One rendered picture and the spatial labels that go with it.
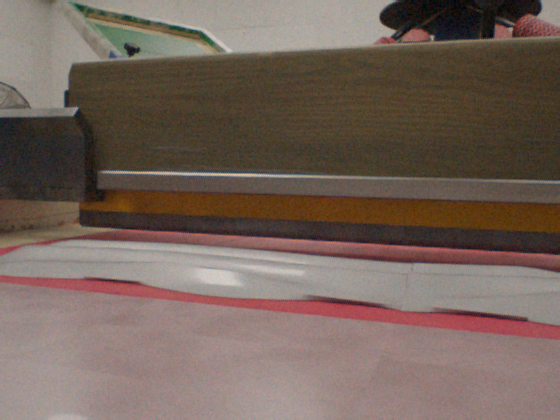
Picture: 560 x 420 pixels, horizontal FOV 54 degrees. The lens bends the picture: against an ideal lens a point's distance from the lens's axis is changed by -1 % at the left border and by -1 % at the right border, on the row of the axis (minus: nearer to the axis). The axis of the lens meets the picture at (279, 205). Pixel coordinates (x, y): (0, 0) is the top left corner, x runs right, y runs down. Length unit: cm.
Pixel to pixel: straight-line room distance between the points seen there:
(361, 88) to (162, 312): 16
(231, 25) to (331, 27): 88
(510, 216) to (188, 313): 17
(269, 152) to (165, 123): 6
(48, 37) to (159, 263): 574
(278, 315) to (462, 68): 16
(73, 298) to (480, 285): 13
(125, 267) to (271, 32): 462
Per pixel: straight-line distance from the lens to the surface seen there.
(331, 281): 19
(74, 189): 33
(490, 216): 28
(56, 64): 587
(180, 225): 32
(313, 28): 471
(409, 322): 16
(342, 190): 26
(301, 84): 28
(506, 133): 27
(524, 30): 99
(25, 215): 39
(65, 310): 17
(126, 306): 17
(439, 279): 19
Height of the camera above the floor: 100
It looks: 4 degrees down
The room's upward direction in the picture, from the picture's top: 1 degrees clockwise
